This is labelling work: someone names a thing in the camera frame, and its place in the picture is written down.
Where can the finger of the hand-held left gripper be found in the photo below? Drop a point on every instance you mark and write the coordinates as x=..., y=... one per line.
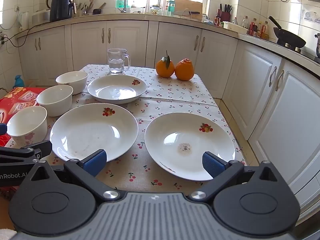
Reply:
x=37, y=148
x=2, y=129

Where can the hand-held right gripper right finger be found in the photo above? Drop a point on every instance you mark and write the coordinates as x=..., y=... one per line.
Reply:
x=212, y=165

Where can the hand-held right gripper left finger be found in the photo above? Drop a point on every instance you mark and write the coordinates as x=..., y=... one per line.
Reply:
x=96, y=161

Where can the white pink floral bowl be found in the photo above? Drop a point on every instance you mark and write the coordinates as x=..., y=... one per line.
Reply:
x=72, y=81
x=55, y=101
x=27, y=125

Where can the white fruit print plate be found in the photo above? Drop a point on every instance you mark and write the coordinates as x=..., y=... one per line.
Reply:
x=180, y=135
x=117, y=90
x=93, y=132

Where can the red printed box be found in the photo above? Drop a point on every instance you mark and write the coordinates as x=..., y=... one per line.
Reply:
x=15, y=97

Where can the cherry print tablecloth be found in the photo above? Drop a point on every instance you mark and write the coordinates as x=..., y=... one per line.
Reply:
x=140, y=165

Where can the blue bottle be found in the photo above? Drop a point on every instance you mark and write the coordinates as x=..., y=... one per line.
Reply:
x=18, y=81

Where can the white power strip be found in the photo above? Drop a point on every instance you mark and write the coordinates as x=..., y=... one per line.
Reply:
x=2, y=39

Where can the bumpy orange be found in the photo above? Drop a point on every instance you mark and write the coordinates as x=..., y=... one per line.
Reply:
x=184, y=70

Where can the clear glass mug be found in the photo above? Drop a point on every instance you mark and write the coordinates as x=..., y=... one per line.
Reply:
x=116, y=61

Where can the orange with green leaf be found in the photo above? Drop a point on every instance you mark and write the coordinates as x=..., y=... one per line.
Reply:
x=164, y=68

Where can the white kettle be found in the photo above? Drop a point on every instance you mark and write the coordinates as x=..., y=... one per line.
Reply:
x=24, y=21

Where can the white rice cooker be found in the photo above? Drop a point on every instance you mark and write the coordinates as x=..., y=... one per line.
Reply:
x=40, y=17

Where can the white kitchen cabinets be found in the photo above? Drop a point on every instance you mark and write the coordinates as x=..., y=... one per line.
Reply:
x=125, y=42

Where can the black air fryer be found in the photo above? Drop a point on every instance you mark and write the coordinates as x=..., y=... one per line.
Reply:
x=61, y=7

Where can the white plastic container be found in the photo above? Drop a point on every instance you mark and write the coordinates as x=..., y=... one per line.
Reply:
x=230, y=25

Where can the red label bottle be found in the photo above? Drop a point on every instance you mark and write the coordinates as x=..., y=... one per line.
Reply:
x=253, y=28

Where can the yellow oil bottle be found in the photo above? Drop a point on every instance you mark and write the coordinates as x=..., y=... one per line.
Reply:
x=264, y=31

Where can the utensil holder with chopsticks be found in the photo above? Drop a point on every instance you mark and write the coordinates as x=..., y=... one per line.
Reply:
x=83, y=10

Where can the dark sauce bottle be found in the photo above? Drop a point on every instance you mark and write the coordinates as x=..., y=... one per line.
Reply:
x=217, y=20

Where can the clear bottle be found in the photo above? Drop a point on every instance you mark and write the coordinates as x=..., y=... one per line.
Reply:
x=244, y=23

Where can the gas stove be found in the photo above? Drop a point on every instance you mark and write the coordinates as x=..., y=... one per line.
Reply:
x=307, y=53

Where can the black wok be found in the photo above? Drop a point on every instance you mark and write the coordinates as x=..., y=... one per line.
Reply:
x=290, y=38

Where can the small black pot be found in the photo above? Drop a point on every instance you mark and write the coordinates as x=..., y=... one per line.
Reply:
x=97, y=11

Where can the red knife block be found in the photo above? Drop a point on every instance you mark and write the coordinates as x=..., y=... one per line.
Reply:
x=225, y=15

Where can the stone countertop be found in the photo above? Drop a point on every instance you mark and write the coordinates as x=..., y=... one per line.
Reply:
x=140, y=16

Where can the kitchen knife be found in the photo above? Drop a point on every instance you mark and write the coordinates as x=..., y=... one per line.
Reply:
x=193, y=12

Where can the steel pot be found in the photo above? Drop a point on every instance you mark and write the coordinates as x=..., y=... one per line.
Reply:
x=318, y=45

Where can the chrome faucet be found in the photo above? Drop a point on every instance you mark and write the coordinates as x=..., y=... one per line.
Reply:
x=122, y=2

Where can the wooden cutting board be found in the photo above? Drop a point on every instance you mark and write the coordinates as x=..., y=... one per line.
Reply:
x=187, y=4

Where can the floral glass jar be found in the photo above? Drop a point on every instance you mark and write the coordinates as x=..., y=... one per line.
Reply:
x=155, y=10

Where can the teal bottle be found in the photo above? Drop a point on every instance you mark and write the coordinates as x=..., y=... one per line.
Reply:
x=171, y=6

